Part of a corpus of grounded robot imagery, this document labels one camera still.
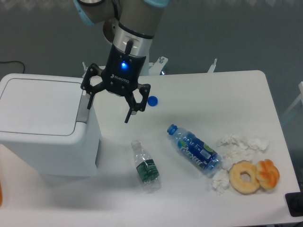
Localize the plain ring doughnut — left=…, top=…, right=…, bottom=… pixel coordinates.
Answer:
left=229, top=161, right=260, bottom=194

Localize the black floor cable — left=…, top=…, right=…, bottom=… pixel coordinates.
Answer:
left=0, top=61, right=26, bottom=73

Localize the orange twisted bread roll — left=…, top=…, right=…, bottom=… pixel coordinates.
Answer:
left=256, top=159, right=280, bottom=190

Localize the blue bottle cap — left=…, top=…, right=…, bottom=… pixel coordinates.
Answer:
left=147, top=96, right=158, bottom=106

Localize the blue plastic bottle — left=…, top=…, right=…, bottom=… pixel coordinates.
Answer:
left=167, top=124, right=221, bottom=175

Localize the clear bottle green label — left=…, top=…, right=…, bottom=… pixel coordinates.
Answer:
left=131, top=140, right=161, bottom=193

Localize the white push-button trash can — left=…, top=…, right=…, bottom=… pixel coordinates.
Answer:
left=0, top=73, right=101, bottom=177

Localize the orange object at edge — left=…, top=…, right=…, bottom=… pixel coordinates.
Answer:
left=0, top=183, right=3, bottom=206

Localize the black device at edge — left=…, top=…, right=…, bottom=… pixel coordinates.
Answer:
left=285, top=192, right=303, bottom=217

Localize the large crumpled white tissue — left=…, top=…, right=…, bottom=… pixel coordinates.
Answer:
left=216, top=134, right=270, bottom=171

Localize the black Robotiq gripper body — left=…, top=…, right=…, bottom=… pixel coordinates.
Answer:
left=101, top=46, right=146, bottom=96

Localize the small crumpled white tissue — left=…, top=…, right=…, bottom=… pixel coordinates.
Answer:
left=212, top=169, right=229, bottom=195

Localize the white frame at right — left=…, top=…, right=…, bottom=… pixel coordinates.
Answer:
left=280, top=81, right=303, bottom=128

